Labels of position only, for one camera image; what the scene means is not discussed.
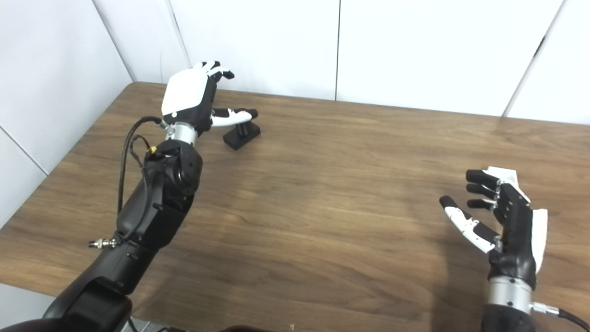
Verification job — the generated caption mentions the black peg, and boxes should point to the black peg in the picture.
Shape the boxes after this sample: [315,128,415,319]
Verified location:
[223,121,261,151]

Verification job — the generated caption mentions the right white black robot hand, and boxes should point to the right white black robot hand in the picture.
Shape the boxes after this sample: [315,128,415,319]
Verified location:
[439,169,549,290]

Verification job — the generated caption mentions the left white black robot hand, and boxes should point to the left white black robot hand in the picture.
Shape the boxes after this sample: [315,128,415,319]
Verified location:
[161,60,259,134]

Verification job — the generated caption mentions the left thin wires yellow plug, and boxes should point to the left thin wires yellow plug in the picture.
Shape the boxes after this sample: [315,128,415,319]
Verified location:
[130,135,159,185]

